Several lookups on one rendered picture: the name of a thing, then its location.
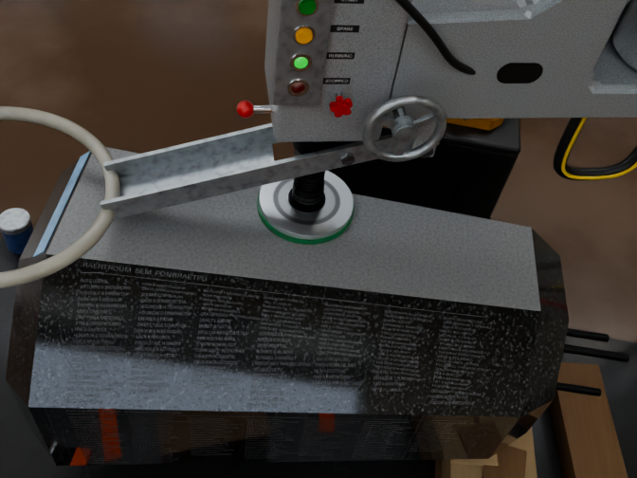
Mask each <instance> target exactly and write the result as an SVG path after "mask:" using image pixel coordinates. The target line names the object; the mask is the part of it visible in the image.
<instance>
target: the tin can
mask: <svg viewBox="0 0 637 478"><path fill-rule="evenodd" d="M0 230H1V232H2V234H3V237H4V240H5V242H6V245H7V247H8V250H9V251H10V252H12V253H15V254H22V253H23V251H24V249H25V247H26V245H27V242H28V239H29V237H30V235H31V234H32V232H33V230H34V228H33V226H32V223H31V220H30V216H29V214H28V212H27V211H25V210H23V209H20V208H13V209H9V210H6V211H4V212H2V213H1V214H0Z"/></svg>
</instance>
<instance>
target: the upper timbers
mask: <svg viewBox="0 0 637 478"><path fill-rule="evenodd" d="M508 446H511V447H514V448H517V449H521V450H526V451H527V456H526V468H525V478H537V467H536V458H535V449H534V439H533V431H532V427H531V428H530V430H529V431H528V432H527V433H526V434H524V435H523V436H521V437H520V438H518V439H517V440H516V441H514V442H513V443H511V444H510V445H508ZM482 470H483V466H471V465H460V464H449V459H442V478H482Z"/></svg>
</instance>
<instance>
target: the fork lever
mask: <svg viewBox="0 0 637 478"><path fill-rule="evenodd" d="M274 143H279V141H277V140H275V138H274V135H273V127H272V123H268V124H265V125H261V126H256V127H252V128H248V129H244V130H240V131H236V132H232V133H227V134H223V135H220V136H216V137H211V138H204V139H200V140H196V141H192V142H188V143H184V144H179V145H175V146H172V147H168V148H163V149H159V150H155V151H151V152H147V153H143V154H139V155H134V156H127V157H124V158H119V159H115V160H111V161H107V162H104V163H103V166H104V168H105V170H106V171H110V170H112V171H116V172H117V173H118V175H119V181H120V197H116V198H112V199H107V200H103V201H101V202H100V205H101V207H102V208H103V209H104V210H111V211H113V212H114V213H115V217H114V219H117V218H121V217H125V216H129V215H134V214H138V213H142V212H146V211H154V210H158V209H162V208H167V207H170V206H174V205H179V204H183V203H188V202H192V201H195V200H200V199H204V198H208V197H213V196H216V195H220V194H225V193H233V192H237V191H240V190H245V189H249V188H253V187H258V186H262V185H266V184H270V183H274V182H279V181H283V180H286V179H291V178H295V177H300V176H304V175H311V174H315V173H319V172H324V171H328V170H333V169H336V168H340V167H345V166H349V165H353V164H357V163H361V162H365V161H370V160H374V159H378V158H377V157H375V156H373V155H372V154H371V153H370V152H369V151H368V150H367V149H366V147H365V146H364V143H363V141H359V142H354V143H350V144H346V145H341V146H337V147H334V148H329V149H325V150H321V151H316V152H313V153H309V154H304V155H300V156H292V157H289V158H285V159H280V160H276V161H274V155H273V147H272V144H274ZM374 143H375V144H376V145H377V146H378V147H379V148H381V149H383V150H385V151H389V152H394V150H395V145H396V141H395V140H394V139H393V136H392V134H390V135H386V136H383V137H380V138H379V139H378V140H375V141H374Z"/></svg>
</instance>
